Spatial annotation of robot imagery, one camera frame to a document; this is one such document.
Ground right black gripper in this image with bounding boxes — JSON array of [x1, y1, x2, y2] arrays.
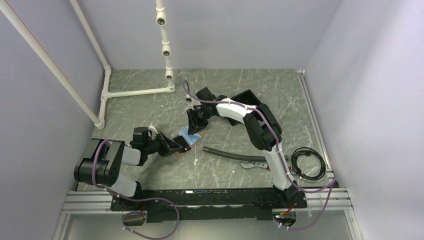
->
[[186, 106, 211, 136]]

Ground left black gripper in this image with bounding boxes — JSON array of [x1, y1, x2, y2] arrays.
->
[[144, 130, 183, 157]]

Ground brown leather card holder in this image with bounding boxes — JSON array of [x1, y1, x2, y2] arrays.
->
[[172, 125, 204, 156]]

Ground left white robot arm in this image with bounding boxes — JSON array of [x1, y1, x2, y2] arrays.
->
[[73, 126, 191, 210]]

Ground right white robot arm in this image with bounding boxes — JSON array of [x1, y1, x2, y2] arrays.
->
[[186, 98, 307, 209]]

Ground black plastic card tray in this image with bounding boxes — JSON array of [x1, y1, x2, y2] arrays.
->
[[226, 89, 262, 126]]

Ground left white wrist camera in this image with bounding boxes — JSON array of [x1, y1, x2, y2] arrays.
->
[[148, 124, 158, 134]]

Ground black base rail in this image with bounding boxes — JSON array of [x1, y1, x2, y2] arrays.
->
[[110, 187, 307, 223]]

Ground red handled pruning shears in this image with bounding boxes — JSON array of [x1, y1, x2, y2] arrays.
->
[[240, 161, 269, 170]]

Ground black corrugated hose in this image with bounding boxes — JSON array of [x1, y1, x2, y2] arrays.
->
[[202, 146, 269, 163]]

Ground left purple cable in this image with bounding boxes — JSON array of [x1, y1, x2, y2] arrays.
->
[[91, 139, 181, 240]]

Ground purple cable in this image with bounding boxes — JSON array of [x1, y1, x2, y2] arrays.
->
[[182, 80, 337, 232], [91, 139, 181, 240]]

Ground coiled black cable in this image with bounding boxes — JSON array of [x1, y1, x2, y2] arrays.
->
[[290, 147, 327, 182]]

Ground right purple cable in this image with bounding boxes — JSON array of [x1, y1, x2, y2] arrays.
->
[[182, 80, 337, 232]]

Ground aluminium frame rail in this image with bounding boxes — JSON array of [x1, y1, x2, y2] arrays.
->
[[296, 70, 353, 215]]

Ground white pvc pipe frame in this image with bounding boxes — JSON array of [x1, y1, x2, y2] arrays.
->
[[0, 0, 177, 130]]

